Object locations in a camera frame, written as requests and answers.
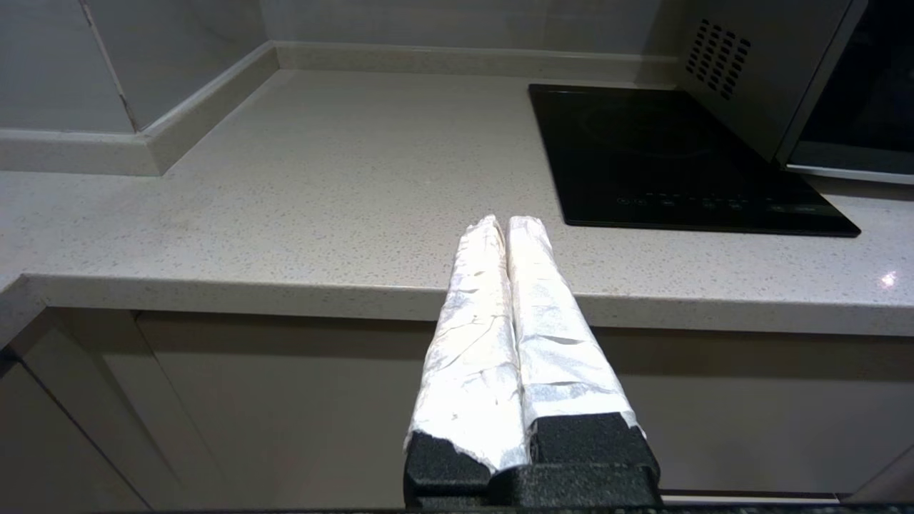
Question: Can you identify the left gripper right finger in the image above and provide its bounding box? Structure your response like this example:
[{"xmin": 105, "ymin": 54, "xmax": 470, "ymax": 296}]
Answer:
[{"xmin": 507, "ymin": 216, "xmax": 661, "ymax": 469}]

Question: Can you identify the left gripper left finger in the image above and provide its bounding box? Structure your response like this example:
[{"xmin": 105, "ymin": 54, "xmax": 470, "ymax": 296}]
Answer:
[{"xmin": 405, "ymin": 214, "xmax": 531, "ymax": 500}]

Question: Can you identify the silver Panasonic microwave oven body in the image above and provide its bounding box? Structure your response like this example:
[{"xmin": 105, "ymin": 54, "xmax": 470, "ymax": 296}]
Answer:
[{"xmin": 675, "ymin": 0, "xmax": 868, "ymax": 165}]

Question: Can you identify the grey cabinet door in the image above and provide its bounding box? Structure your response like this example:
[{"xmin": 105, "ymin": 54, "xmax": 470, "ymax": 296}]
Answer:
[
  {"xmin": 136, "ymin": 311, "xmax": 440, "ymax": 514},
  {"xmin": 593, "ymin": 325, "xmax": 914, "ymax": 500}
]

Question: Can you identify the black induction cooktop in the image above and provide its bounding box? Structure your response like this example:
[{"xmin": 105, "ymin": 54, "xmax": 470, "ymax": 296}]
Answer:
[{"xmin": 528, "ymin": 84, "xmax": 863, "ymax": 238}]

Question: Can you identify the grey corner cabinet panel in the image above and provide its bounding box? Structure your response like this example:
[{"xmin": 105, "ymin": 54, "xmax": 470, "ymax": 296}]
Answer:
[{"xmin": 0, "ymin": 307, "xmax": 215, "ymax": 514}]

